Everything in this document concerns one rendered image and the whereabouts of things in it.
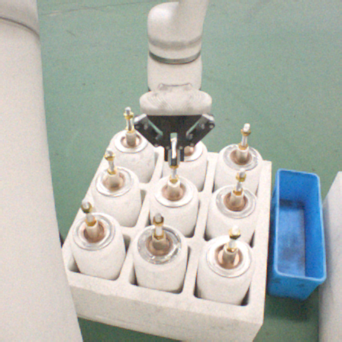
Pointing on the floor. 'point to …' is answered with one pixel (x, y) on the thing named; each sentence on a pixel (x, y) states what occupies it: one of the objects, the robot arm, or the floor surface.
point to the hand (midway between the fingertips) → (173, 153)
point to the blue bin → (295, 236)
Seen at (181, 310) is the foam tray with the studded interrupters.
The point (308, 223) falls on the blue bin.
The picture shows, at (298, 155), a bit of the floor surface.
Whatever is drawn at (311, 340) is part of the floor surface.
